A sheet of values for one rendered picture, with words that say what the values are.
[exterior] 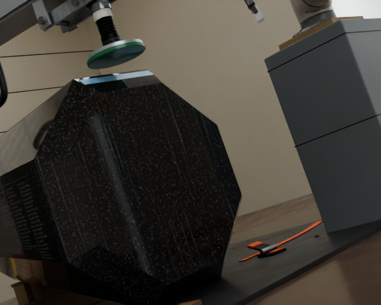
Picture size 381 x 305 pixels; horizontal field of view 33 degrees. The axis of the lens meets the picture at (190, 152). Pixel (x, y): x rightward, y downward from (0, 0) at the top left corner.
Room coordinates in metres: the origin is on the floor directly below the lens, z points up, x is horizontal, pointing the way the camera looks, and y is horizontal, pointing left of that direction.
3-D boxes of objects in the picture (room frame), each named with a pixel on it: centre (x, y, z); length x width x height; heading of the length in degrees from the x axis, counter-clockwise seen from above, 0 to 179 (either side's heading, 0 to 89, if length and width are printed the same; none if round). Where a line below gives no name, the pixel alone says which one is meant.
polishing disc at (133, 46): (2.32, 0.14, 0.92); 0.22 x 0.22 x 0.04
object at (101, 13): (2.32, 0.14, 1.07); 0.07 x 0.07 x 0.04
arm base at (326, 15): (2.78, -0.69, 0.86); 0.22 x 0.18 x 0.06; 58
